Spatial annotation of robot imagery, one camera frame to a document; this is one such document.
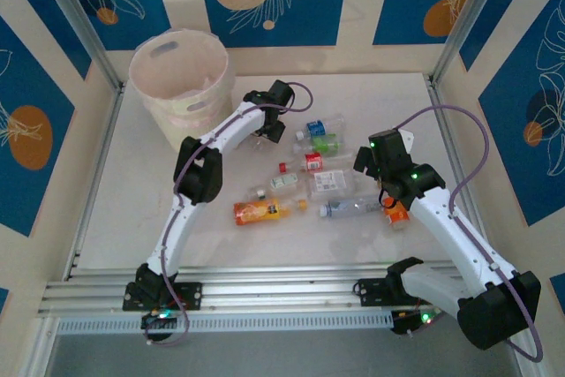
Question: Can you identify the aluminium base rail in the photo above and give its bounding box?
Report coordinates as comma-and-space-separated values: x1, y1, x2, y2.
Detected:
37, 260, 524, 320

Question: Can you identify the small orange label bottle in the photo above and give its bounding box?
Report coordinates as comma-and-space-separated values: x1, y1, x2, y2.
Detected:
380, 198, 412, 230

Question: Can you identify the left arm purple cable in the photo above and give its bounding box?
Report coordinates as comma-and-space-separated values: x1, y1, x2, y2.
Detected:
143, 80, 314, 347

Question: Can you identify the aluminium side rail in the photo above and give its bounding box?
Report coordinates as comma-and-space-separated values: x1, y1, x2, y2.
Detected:
424, 72, 491, 237
61, 85, 127, 282

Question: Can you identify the slotted grey cable tray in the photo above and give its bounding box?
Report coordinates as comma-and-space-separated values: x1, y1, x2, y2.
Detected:
55, 308, 396, 336

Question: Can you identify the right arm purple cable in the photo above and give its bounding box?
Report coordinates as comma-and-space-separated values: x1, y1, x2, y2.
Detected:
396, 104, 544, 363

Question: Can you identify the aluminium frame post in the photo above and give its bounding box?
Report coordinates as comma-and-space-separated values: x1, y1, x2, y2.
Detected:
429, 0, 516, 87
29, 0, 124, 92

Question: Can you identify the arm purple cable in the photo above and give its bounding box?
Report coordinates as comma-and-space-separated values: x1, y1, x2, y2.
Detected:
143, 80, 314, 347
396, 104, 544, 363

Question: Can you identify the right aluminium side rail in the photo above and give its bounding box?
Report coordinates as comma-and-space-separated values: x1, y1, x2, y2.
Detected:
424, 72, 491, 237

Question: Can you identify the orange juice yellow cap bottle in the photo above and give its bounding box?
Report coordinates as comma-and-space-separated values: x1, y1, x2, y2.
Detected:
232, 198, 309, 227

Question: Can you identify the right aluminium frame post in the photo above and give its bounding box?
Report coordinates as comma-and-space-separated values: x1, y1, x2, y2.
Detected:
429, 0, 516, 87

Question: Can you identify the left aluminium side rail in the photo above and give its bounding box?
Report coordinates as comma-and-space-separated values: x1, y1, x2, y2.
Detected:
61, 85, 127, 282

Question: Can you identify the white plastic bin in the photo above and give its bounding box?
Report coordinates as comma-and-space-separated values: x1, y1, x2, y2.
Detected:
128, 28, 235, 153

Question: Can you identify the green label clear bottle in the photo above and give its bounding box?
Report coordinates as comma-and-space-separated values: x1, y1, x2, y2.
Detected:
290, 132, 348, 155

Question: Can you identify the square clear white label bottle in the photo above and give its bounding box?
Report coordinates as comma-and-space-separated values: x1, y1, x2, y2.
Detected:
305, 169, 370, 200

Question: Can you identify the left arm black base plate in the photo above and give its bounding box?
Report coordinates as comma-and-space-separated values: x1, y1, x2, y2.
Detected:
122, 280, 204, 313

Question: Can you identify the blue label white cap bottle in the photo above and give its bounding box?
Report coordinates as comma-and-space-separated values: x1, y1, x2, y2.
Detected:
294, 114, 346, 139

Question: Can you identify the grey blue label clear bottle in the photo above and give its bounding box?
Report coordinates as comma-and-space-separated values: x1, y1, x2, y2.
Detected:
318, 194, 383, 219

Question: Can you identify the white green label bottle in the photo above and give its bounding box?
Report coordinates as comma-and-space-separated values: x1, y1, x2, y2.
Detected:
249, 173, 306, 200

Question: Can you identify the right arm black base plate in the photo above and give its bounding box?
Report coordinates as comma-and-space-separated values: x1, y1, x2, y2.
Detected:
355, 276, 425, 308

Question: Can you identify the red label red cap bottle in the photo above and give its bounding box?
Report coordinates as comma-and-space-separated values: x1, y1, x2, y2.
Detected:
277, 152, 358, 174

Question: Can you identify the left aluminium frame post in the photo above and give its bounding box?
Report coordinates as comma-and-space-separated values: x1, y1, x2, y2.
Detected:
29, 0, 124, 92

